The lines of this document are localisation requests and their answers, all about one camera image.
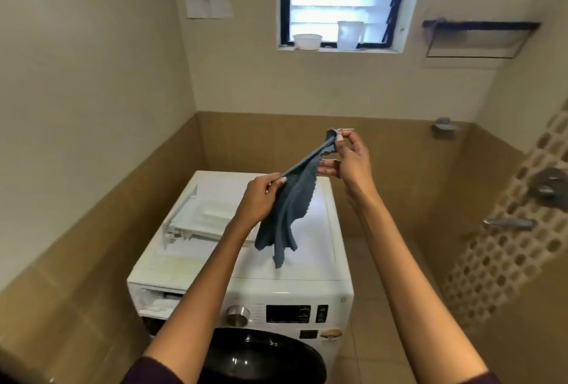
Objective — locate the black wall towel rack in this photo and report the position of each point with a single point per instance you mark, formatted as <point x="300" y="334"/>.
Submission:
<point x="479" y="25"/>

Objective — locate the grey wall shelf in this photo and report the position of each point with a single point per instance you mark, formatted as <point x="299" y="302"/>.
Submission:
<point x="443" y="125"/>

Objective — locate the white detergent drawer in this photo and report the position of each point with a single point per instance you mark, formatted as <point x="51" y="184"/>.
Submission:
<point x="208" y="215"/>

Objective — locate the silver control knob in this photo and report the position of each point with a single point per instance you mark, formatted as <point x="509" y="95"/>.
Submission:
<point x="237" y="316"/>

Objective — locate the white washing machine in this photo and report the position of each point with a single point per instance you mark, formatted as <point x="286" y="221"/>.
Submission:
<point x="310" y="241"/>

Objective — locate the person's left forearm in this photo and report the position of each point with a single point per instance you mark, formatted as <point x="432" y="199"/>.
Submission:
<point x="199" y="299"/>

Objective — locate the translucent plastic jug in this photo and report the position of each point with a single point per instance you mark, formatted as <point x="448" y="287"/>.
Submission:
<point x="349" y="36"/>

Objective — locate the person's left hand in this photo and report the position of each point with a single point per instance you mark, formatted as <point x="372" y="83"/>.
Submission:
<point x="255" y="201"/>

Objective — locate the blue cloth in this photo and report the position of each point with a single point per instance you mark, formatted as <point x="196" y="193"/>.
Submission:
<point x="288" y="206"/>

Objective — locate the person's dark patterned right sleeve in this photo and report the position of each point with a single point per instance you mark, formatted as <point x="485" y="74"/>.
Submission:
<point x="481" y="379"/>

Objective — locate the person's dark patterned sleeve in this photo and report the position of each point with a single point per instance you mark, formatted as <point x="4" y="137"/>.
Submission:
<point x="481" y="379"/>
<point x="151" y="372"/>

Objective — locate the person's right hand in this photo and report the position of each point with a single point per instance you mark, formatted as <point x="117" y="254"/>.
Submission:
<point x="355" y="166"/>

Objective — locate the person's right forearm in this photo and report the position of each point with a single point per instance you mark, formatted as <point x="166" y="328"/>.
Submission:
<point x="412" y="290"/>

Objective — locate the black display panel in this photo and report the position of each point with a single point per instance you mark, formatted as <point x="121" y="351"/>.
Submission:
<point x="287" y="314"/>

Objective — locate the chrome wall tap lever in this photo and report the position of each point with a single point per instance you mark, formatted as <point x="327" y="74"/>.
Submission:
<point x="510" y="223"/>

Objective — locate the chrome shower valve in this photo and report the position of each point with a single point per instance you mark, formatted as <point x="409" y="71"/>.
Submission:
<point x="550" y="188"/>

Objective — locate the white container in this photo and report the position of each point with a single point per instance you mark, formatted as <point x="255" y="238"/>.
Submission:
<point x="307" y="42"/>

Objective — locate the person's dark patterned left sleeve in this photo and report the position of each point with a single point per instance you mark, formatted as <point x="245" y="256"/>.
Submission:
<point x="151" y="372"/>

